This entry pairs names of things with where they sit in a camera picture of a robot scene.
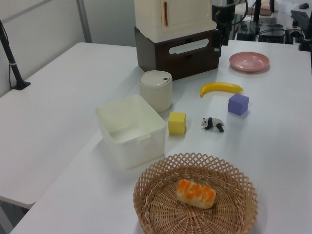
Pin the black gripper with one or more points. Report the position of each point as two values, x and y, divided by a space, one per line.
225 13

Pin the woven wicker basket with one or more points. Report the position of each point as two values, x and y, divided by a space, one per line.
170 214

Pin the dark brown wooden cabinet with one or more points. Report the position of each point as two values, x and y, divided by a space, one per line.
146 53

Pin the pink plastic plate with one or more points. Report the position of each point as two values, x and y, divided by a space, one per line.
248 62

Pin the yellow foam cube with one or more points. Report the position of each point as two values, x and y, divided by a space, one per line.
176 124

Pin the black computer mouse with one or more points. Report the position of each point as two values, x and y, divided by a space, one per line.
304 5

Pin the black desk clamp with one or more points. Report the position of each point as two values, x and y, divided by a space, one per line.
304 45

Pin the black electronics box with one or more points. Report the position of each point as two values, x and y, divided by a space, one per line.
270 36

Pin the toy panda figure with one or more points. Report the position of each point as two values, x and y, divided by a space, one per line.
214 123

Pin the black computer keyboard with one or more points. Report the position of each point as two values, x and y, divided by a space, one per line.
301 19

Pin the purple foam cube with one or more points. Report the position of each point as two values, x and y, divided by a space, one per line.
237 104

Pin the yellow toy banana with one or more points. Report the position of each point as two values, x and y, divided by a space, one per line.
219 87

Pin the cream open plastic box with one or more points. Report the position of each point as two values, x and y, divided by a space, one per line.
136 156

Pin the black monitor stand pole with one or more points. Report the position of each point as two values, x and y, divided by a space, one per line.
257 12

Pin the black camera stand pole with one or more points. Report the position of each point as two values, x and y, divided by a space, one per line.
13 68

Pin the small cream lidded trash bin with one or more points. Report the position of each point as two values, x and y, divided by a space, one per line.
156 95

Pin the toy bread with orange topping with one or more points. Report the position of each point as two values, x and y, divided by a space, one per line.
195 195

